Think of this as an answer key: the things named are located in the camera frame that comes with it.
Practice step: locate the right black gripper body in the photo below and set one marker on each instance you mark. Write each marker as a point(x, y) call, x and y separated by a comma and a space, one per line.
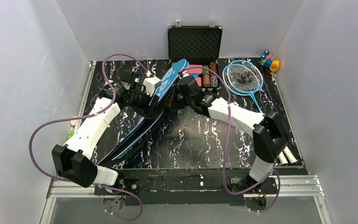
point(173, 97)

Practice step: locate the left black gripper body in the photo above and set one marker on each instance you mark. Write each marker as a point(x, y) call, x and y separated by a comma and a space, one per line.
point(149, 105)

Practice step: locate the blue racket cover bag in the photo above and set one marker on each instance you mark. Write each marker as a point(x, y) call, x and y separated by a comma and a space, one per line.
point(132, 82)

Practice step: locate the blue badminton racket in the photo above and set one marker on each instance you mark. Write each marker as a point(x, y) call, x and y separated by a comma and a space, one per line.
point(254, 69)
point(243, 79)

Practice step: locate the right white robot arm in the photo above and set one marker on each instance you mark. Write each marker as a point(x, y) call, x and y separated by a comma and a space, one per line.
point(267, 130)

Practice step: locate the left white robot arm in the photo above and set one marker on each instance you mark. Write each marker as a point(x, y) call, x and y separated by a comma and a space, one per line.
point(73, 160)

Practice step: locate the black poker chip case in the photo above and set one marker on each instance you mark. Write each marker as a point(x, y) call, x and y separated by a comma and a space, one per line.
point(196, 48)

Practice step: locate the colourful toy block train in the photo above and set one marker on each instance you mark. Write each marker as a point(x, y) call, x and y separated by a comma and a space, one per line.
point(268, 62)

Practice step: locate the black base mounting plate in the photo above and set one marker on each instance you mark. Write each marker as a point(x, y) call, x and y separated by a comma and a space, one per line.
point(172, 186)

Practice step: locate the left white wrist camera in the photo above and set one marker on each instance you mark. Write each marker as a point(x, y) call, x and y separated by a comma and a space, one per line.
point(151, 83)

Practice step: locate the green clip on rail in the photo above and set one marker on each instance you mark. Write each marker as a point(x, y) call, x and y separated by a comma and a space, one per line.
point(70, 134)

